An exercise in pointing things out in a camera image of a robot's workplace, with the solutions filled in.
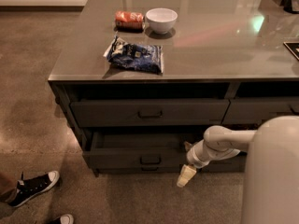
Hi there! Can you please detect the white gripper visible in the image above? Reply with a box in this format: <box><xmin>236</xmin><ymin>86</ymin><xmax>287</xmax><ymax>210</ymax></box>
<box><xmin>177</xmin><ymin>141</ymin><xmax>209</xmax><ymax>188</ymax></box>

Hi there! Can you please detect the grey drawer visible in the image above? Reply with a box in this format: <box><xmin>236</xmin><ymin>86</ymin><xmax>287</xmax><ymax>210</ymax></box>
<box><xmin>94</xmin><ymin>165</ymin><xmax>182</xmax><ymax>175</ymax></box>
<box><xmin>70</xmin><ymin>99</ymin><xmax>229</xmax><ymax>127</ymax></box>
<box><xmin>202</xmin><ymin>156</ymin><xmax>246</xmax><ymax>173</ymax></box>
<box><xmin>83</xmin><ymin>133</ymin><xmax>196</xmax><ymax>170</ymax></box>
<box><xmin>222</xmin><ymin>97</ymin><xmax>299</xmax><ymax>124</ymax></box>

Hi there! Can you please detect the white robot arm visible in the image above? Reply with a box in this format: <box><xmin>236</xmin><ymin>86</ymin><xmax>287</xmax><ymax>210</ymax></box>
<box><xmin>177</xmin><ymin>116</ymin><xmax>299</xmax><ymax>224</ymax></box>

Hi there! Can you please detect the grey drawer cabinet island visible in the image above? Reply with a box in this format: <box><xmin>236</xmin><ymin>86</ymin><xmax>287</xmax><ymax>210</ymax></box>
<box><xmin>47</xmin><ymin>0</ymin><xmax>299</xmax><ymax>177</ymax></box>

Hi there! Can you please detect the blue chip bag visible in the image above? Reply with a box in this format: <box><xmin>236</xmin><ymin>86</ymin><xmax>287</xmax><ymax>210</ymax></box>
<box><xmin>104</xmin><ymin>35</ymin><xmax>164</xmax><ymax>74</ymax></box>

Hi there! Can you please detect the white ceramic bowl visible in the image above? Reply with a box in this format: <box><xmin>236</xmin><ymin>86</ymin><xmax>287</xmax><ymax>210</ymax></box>
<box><xmin>146</xmin><ymin>8</ymin><xmax>178</xmax><ymax>34</ymax></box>

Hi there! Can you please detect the red soda can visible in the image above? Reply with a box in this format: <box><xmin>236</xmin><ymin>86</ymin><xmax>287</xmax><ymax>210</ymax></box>
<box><xmin>115</xmin><ymin>11</ymin><xmax>144</xmax><ymax>30</ymax></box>

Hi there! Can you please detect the brown trouser leg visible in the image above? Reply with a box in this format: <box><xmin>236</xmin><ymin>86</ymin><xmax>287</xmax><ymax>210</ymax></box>
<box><xmin>0</xmin><ymin>173</ymin><xmax>18</xmax><ymax>203</ymax></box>

